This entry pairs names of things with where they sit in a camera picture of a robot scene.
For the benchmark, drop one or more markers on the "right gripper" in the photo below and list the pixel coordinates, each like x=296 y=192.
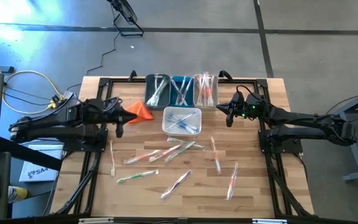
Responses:
x=250 y=105

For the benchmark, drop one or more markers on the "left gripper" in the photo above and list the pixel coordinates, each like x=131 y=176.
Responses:
x=104 y=112

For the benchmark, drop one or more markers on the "blue toothbrush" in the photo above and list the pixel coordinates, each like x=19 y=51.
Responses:
x=176 y=119
x=183 y=128
x=188 y=126
x=179 y=123
x=182 y=120

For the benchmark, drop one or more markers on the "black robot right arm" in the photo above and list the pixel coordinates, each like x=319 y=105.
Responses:
x=306 y=123

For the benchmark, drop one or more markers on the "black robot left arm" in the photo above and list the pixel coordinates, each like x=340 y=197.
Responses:
x=42 y=124

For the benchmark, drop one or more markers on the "pile of wrapped toothbrushes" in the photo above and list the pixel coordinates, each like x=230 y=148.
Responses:
x=197 y=220

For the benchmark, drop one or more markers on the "orange cloth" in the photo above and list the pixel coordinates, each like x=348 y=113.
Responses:
x=141 y=112

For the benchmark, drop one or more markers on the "translucent cream plastic bin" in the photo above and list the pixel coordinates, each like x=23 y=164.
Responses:
x=207 y=107

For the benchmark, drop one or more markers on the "white wrapped toothbrush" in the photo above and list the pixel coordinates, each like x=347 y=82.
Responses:
x=112 y=157

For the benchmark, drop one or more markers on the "grey plastic bin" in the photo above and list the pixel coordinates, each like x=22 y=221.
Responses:
x=149 y=93

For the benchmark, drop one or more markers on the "black clamp hook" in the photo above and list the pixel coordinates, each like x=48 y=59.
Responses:
x=225 y=74
x=132 y=74

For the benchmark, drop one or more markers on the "teal plastic bin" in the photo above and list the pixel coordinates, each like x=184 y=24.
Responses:
x=174 y=101

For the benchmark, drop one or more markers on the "white printed box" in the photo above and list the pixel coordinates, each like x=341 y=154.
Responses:
x=40 y=165

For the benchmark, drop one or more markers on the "black floor fan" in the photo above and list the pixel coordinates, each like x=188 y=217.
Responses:
x=126 y=12

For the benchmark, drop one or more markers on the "yellow can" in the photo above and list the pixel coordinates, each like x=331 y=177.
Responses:
x=17 y=194

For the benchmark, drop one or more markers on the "aluminium bracket strip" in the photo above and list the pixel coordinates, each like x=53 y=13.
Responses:
x=269 y=221
x=96 y=221

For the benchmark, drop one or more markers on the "grey metal table frame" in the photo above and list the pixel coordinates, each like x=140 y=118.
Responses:
x=353 y=140

